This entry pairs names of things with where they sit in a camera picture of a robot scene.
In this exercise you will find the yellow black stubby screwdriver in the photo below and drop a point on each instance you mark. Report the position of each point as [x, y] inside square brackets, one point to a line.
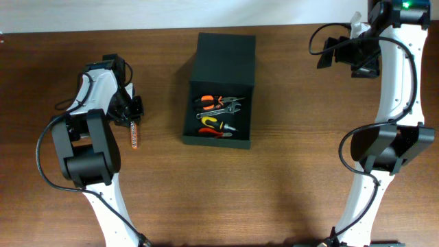
[216, 124]

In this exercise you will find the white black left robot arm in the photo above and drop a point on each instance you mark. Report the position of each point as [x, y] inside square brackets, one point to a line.
[87, 150]

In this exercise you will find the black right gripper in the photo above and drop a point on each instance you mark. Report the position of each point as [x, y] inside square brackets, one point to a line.
[367, 70]

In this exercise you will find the silver adjustable wrench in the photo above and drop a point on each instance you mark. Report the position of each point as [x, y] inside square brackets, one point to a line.
[232, 108]

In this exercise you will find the black gift box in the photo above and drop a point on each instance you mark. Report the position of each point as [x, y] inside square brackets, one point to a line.
[224, 65]

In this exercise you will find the red handled cutting pliers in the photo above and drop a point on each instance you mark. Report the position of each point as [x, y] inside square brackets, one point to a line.
[209, 132]

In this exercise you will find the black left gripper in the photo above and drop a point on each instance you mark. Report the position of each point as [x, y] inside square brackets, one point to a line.
[134, 114]

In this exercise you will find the orange screwdriver bit holder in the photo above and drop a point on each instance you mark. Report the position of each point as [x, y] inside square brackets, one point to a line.
[134, 135]

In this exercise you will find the orange black needle-nose pliers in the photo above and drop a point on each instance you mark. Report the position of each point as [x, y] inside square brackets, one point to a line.
[211, 102]

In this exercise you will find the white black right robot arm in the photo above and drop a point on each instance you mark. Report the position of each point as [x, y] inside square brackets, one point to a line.
[389, 46]

